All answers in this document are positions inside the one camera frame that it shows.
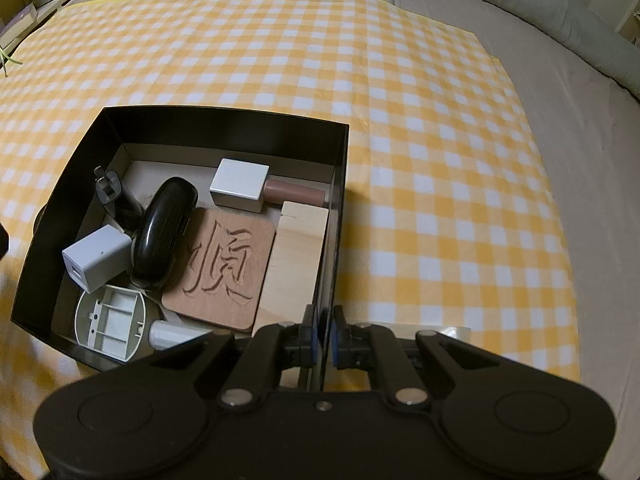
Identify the black charger plug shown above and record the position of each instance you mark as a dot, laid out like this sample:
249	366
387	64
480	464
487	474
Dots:
117	201

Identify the white charger plug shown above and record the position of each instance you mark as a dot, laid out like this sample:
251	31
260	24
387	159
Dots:
97	258

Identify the white round plastic holder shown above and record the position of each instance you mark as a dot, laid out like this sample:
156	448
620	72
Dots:
125	325

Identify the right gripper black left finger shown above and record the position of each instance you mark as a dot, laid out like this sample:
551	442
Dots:
279	357

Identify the grey bed sheet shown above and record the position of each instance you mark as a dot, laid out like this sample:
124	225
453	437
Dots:
587	130

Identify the black storage box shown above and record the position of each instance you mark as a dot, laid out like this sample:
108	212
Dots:
147	145

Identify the black oval glasses case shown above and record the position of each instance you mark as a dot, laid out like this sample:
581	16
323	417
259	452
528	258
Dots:
163	225

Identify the purple book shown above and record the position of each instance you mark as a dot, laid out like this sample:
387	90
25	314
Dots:
22	21

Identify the yellow white checkered cloth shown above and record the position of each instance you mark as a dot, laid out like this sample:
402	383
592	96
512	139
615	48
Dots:
450	217

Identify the grey duvet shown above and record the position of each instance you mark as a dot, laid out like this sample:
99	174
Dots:
572	24

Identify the green cable tie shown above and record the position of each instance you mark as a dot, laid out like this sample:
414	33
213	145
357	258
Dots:
5	60

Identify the brown carved wooden coaster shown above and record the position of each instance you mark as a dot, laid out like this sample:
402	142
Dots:
220	268

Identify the pink lip gloss tube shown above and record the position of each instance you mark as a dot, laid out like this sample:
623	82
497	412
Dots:
247	186

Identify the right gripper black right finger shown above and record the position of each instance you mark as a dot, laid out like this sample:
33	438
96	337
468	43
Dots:
375	350

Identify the light wooden block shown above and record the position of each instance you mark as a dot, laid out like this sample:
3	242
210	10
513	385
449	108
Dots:
293	266

